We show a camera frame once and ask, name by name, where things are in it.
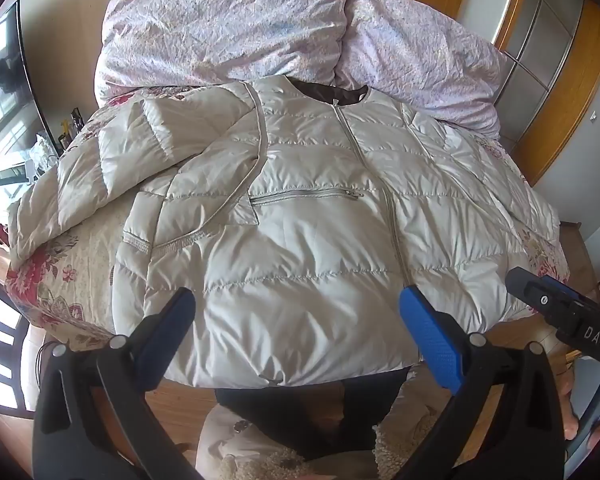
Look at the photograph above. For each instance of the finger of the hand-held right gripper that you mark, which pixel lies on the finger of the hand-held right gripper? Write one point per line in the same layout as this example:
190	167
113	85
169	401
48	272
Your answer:
532	287

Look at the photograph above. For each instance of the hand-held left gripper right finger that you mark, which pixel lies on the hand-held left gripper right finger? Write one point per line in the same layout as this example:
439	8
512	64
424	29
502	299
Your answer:
432	335

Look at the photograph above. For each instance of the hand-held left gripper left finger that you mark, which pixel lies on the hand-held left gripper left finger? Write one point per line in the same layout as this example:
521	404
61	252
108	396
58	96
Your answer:
165	340

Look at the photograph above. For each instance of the white puffer jacket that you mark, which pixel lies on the white puffer jacket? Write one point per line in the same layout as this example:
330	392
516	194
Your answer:
305	240

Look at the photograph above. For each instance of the person's right hand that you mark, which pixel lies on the person's right hand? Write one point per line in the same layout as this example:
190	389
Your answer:
569	400

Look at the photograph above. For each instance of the floral bed sheet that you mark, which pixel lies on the floral bed sheet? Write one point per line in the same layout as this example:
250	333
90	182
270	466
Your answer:
65	285

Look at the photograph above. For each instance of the person's black pants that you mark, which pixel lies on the person's black pants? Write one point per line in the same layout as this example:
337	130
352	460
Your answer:
305	415

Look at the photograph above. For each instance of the dark wooden chair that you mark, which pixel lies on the dark wooden chair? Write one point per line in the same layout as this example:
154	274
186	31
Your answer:
0	350

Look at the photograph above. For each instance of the clutter beside television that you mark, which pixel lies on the clutter beside television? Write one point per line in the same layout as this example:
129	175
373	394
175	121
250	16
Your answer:
55	145

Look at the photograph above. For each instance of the frosted glass door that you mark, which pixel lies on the frosted glass door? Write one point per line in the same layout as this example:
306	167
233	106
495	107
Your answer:
540	45

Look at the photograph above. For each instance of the lilac crinkled pillow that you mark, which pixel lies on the lilac crinkled pillow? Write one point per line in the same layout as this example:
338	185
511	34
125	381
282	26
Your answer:
220	25
420	60

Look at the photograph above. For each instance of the black flat television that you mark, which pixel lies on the black flat television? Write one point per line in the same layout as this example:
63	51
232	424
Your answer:
5	85

